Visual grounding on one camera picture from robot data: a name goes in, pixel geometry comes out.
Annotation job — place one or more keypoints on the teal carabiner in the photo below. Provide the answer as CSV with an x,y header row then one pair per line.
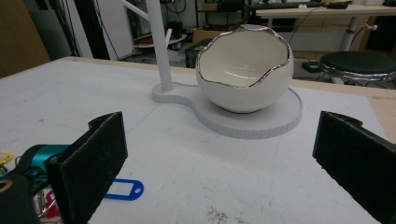
x,y
46,154

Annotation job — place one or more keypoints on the white round table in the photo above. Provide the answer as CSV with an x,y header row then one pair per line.
x,y
155,43

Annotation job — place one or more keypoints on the cardboard box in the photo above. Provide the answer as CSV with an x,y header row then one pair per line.
x,y
205,34

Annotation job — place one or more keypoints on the yellow key tag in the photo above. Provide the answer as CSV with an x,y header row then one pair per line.
x,y
4,158

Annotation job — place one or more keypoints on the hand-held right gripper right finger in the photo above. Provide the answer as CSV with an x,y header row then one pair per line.
x,y
358,161

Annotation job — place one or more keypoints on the black computer tower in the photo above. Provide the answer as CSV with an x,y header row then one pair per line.
x,y
194,53

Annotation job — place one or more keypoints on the black round stool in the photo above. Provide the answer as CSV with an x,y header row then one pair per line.
x,y
358,62

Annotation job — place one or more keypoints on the white-legged wooden desk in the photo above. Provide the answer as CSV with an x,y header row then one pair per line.
x,y
311,12

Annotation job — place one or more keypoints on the black flat device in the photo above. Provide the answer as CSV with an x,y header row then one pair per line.
x,y
311,66

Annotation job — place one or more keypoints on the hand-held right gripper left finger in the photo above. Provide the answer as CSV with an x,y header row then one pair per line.
x,y
84,168

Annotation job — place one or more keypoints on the white eggshell bowl silver rim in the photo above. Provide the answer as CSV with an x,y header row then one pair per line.
x,y
249,96

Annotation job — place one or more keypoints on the white paper sheet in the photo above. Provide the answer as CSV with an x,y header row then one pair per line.
x,y
186,174

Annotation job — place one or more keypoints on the black keyboard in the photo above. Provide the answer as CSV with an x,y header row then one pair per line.
x,y
280,5

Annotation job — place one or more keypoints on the white key stand with pole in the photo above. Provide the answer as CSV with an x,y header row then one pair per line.
x,y
249,127

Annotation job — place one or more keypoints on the blue key tag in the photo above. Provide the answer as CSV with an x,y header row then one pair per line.
x,y
132,195

